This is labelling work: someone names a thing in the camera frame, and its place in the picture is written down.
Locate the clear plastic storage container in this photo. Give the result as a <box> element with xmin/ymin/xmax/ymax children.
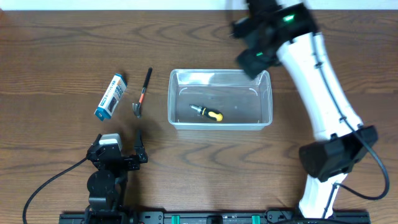
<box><xmin>167</xmin><ymin>69</ymin><xmax>273</xmax><ymax>131</ymax></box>

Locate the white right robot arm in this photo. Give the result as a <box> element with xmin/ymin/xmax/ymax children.
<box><xmin>231</xmin><ymin>1</ymin><xmax>377</xmax><ymax>219</ymax></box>

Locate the teal white product box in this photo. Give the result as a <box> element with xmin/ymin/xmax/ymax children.
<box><xmin>95</xmin><ymin>73</ymin><xmax>127</xmax><ymax>121</ymax></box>

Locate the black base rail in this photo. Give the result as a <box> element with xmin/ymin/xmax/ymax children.
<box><xmin>58</xmin><ymin>209</ymin><xmax>371</xmax><ymax>224</ymax></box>

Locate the stubby yellow black screwdriver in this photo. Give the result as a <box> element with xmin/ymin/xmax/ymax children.
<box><xmin>189</xmin><ymin>105</ymin><xmax>223</xmax><ymax>122</ymax></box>

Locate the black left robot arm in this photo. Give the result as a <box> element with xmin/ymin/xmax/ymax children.
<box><xmin>86</xmin><ymin>130</ymin><xmax>148</xmax><ymax>212</ymax></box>

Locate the small hammer black handle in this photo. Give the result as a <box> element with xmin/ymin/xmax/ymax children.
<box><xmin>132</xmin><ymin>67</ymin><xmax>153</xmax><ymax>118</ymax></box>

